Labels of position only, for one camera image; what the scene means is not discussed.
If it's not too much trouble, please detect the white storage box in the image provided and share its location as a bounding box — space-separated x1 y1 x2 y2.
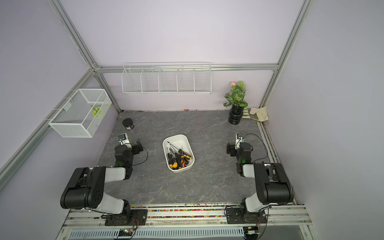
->
163 134 196 173

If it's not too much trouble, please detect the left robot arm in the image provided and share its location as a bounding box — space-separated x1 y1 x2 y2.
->
60 140 144 216

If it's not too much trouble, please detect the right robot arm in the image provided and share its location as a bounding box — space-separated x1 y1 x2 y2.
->
226 142 294 215

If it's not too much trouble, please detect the black jar with label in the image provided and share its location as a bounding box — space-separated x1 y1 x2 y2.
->
122 118 135 131

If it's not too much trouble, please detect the beige cloth bag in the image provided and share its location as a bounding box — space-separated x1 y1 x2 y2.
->
242 107 269 122

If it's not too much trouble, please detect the potted green plant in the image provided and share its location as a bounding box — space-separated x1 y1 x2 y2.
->
224 81 248 125

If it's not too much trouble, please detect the green object in basket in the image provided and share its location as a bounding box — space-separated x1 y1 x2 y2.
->
93 107 102 118

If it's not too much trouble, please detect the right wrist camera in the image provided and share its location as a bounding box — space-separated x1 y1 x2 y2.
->
236 134 244 145

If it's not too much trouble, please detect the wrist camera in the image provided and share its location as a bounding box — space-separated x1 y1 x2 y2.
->
118 134 130 145
236 134 244 145

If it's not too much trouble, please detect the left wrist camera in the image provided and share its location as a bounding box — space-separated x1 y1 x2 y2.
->
118 134 130 145

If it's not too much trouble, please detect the yellow handled screwdriver in box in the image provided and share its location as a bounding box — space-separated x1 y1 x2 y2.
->
167 148 179 170

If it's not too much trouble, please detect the white mesh wall basket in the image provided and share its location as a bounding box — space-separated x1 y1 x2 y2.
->
49 89 112 138

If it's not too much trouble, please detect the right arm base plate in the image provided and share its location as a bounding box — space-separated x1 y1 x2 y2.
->
224 206 267 225

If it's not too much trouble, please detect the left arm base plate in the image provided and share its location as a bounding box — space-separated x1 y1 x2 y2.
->
104 209 149 227

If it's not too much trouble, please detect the white wire wall shelf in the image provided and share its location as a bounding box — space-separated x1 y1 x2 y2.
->
121 62 212 95

